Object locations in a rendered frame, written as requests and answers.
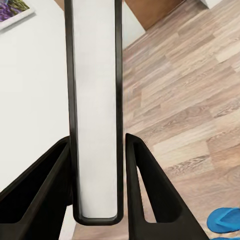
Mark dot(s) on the painting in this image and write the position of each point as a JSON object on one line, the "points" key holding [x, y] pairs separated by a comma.
{"points": [[12, 11]]}

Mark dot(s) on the hardback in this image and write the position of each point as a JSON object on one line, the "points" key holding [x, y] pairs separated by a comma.
{"points": [[94, 61]]}

